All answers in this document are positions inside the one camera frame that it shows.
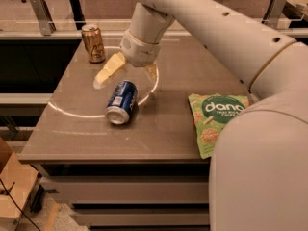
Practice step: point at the gold soda can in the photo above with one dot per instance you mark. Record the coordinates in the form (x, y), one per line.
(93, 42)

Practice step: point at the cardboard box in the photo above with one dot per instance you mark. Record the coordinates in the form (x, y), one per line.
(18, 181)

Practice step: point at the grey drawer cabinet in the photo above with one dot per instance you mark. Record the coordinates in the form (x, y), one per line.
(124, 197)

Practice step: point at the green dang chips bag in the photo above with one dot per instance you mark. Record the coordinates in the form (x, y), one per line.
(210, 115)

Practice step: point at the metal bracket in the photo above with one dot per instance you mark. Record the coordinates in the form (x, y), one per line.
(275, 10)
(43, 16)

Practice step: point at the black table leg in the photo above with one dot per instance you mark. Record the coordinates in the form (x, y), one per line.
(77, 14)

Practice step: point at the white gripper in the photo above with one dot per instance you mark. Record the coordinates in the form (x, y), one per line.
(140, 51)

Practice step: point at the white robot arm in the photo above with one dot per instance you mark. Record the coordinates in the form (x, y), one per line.
(258, 175)

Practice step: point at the left metal bracket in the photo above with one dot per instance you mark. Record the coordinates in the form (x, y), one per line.
(43, 16)

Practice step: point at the blue pepsi can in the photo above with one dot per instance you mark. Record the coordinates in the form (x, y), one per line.
(121, 104)

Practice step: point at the right metal bracket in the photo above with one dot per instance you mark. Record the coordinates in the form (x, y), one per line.
(275, 10)

